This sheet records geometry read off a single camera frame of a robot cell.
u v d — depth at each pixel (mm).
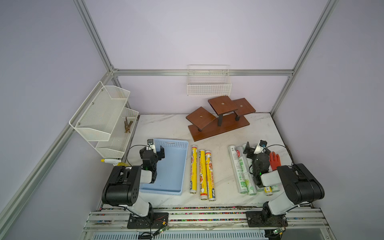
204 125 928
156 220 732
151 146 802
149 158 716
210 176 848
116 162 781
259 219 738
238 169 879
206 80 1003
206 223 732
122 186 465
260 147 779
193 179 842
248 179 835
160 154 884
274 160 949
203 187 817
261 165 691
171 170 946
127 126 956
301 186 458
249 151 823
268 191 802
